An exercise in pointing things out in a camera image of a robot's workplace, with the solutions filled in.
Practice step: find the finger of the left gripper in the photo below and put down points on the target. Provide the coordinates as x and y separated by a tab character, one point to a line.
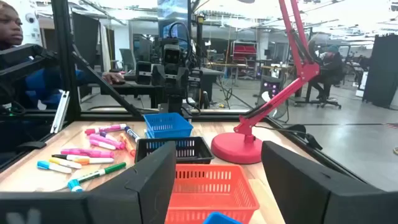
195	80
143	73

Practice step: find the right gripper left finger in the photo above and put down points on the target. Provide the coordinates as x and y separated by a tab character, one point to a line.
93	208

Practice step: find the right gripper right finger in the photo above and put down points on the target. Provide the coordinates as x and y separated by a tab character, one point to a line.
326	205

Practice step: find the dark green slim whiteboard marker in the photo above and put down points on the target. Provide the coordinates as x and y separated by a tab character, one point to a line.
96	174

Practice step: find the orange white thin marker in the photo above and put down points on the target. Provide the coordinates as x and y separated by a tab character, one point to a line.
93	160

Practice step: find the yellow white thin marker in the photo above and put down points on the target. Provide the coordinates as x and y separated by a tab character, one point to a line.
65	162

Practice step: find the pink highlighter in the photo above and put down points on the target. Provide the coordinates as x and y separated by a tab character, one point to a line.
109	142
87	152

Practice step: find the blue white thin marker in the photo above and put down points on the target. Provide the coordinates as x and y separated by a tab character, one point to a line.
53	166

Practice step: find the black white thin marker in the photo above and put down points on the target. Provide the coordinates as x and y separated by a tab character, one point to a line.
62	156

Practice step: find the blue whiteboard marker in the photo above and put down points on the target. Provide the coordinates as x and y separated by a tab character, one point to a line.
132	133

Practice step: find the pink white thin marker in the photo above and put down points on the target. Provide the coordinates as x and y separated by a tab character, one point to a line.
102	145

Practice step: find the pink whiteboard marker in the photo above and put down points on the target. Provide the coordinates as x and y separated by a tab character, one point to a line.
105	128

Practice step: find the orange highlighter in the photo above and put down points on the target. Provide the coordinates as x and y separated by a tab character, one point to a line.
128	144

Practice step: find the purple thin marker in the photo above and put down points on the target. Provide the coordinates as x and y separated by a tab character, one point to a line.
107	136

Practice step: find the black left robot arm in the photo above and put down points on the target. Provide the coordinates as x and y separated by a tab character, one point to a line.
175	104

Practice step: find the black office desk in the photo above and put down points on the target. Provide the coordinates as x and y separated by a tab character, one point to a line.
211	74

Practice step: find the grey office chair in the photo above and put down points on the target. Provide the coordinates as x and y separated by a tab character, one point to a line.
127	59

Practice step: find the person's hand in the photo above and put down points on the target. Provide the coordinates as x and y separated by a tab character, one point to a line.
113	77

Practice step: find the wooden workbench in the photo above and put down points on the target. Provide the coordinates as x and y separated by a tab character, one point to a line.
227	65

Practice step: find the red storage bin shelf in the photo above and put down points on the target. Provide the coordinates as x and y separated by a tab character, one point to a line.
244	49

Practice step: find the black partition panel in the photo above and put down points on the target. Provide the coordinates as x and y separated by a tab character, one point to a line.
85	37
381	71

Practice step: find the black plastic basket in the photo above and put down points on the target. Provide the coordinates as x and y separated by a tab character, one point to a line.
199	155

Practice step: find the grey computer tower purple lights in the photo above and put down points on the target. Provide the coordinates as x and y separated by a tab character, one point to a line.
273	87

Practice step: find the red desk lamp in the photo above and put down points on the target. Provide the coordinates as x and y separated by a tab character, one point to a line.
236	149

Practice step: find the black lamp power adapter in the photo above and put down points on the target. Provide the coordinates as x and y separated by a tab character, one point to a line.
297	129

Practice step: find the black office chair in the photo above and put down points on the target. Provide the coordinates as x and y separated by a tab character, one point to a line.
326	104

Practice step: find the orange plastic basket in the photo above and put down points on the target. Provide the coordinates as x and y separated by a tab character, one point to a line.
217	199

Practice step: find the person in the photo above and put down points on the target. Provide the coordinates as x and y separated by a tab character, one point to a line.
12	28
331	65

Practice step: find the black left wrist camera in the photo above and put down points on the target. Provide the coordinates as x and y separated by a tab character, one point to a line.
172	57

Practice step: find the black aluminium rig frame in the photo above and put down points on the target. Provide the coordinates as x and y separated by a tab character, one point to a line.
66	62

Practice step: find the silver aluminium bracket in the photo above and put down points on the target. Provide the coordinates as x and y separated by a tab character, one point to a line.
60	112

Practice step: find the white dome security camera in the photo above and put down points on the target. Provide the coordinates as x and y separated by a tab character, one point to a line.
30	18

